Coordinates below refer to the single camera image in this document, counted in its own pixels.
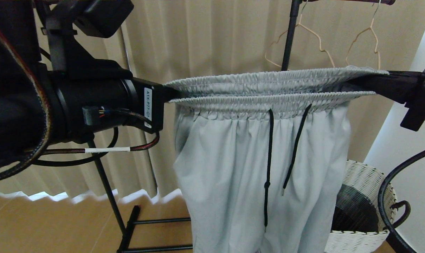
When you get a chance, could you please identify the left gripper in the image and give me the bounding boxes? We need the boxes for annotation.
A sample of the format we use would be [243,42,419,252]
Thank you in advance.
[47,69,165,139]

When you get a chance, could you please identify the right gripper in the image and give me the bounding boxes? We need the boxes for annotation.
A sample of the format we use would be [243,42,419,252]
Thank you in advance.
[400,61,425,132]

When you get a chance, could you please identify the pink clothes hanger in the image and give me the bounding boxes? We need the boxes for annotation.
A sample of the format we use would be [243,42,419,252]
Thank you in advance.
[346,0,381,71]
[265,0,336,71]

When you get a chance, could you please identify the pale grey shorts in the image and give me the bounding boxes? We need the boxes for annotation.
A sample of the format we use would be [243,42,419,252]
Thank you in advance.
[163,66,389,253]

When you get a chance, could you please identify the white laundry basket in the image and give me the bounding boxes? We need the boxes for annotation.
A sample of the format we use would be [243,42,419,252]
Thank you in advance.
[325,160,411,253]

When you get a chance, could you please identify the black clothes rack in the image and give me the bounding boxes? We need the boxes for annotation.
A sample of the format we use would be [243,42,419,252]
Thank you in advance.
[88,0,395,253]

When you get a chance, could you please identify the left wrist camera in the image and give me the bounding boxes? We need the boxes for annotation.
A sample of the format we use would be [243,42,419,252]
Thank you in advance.
[45,0,135,81]

